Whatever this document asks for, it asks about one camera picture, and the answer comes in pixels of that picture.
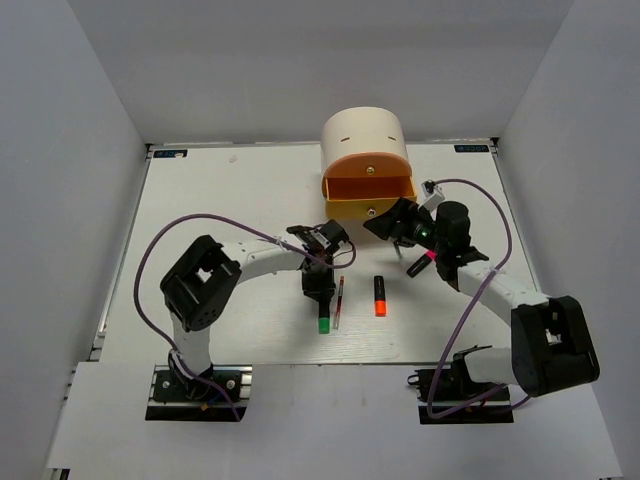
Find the red gel pen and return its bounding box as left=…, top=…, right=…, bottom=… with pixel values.
left=332, top=275, right=345, bottom=330

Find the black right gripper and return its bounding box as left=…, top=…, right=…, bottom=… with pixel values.
left=365, top=197, right=447, bottom=254

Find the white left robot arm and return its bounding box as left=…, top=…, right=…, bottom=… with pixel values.
left=160, top=220, right=349, bottom=399

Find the blue label sticker left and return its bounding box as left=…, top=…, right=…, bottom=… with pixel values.
left=153, top=149, right=188, bottom=158

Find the orange cap black highlighter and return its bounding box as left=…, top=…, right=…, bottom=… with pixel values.
left=373, top=275, right=387, bottom=317

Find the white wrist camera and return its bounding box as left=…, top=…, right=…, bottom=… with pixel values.
left=421, top=180, right=445, bottom=213
left=290, top=225, right=325, bottom=244

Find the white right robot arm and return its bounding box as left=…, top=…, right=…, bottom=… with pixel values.
left=364, top=198, right=601, bottom=399

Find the green cap black highlighter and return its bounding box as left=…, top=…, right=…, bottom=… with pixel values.
left=318, top=299, right=331, bottom=335

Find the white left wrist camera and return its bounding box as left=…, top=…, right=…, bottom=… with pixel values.
left=290, top=225, right=325, bottom=244

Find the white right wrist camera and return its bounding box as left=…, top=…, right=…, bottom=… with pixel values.
left=421, top=180, right=445, bottom=213

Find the pink cap black highlighter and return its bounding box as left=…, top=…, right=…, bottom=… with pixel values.
left=406, top=250, right=436, bottom=278

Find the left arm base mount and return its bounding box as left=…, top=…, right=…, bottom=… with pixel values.
left=145, top=365, right=253, bottom=423

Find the blue label sticker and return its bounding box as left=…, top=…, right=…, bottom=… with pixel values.
left=454, top=144, right=490, bottom=153
left=153, top=149, right=188, bottom=158

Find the green gel pen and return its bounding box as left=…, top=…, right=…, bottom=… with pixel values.
left=393, top=242, right=403, bottom=261

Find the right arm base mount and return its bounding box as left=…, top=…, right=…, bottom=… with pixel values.
left=407, top=367, right=514, bottom=425

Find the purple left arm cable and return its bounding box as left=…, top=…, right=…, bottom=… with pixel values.
left=135, top=213, right=357, bottom=422

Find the blue label sticker right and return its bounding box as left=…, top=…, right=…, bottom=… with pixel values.
left=454, top=144, right=490, bottom=153

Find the round cream drawer organizer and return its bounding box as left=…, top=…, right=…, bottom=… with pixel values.
left=320, top=106, right=417, bottom=220

